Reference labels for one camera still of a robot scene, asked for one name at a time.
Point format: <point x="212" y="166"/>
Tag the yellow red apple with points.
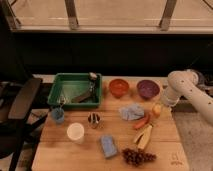
<point x="157" y="108"/>

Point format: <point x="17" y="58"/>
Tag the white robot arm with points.
<point x="184" y="83"/>

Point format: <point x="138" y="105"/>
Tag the small metal cup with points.
<point x="94" y="120"/>

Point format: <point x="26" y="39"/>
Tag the white plastic cup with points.
<point x="76" y="132"/>

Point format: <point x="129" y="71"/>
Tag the orange red bowl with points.
<point x="118" y="87"/>

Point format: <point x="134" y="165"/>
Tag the metal spoon in tray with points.
<point x="92" y="78"/>

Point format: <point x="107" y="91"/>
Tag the dark spatula in tray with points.
<point x="81" y="97"/>

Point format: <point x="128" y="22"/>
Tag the green plastic tray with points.
<point x="67" y="86"/>

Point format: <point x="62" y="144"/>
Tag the light blue crumpled cloth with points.
<point x="131" y="112"/>

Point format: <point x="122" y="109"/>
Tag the purple bowl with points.
<point x="147" y="89"/>

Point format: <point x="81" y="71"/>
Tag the orange carrot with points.
<point x="142" y="122"/>

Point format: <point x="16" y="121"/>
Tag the blue sponge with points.
<point x="108" y="146"/>

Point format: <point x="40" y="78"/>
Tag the dark red grape bunch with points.
<point x="137" y="157"/>

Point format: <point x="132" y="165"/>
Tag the black office chair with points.
<point x="15" y="130"/>

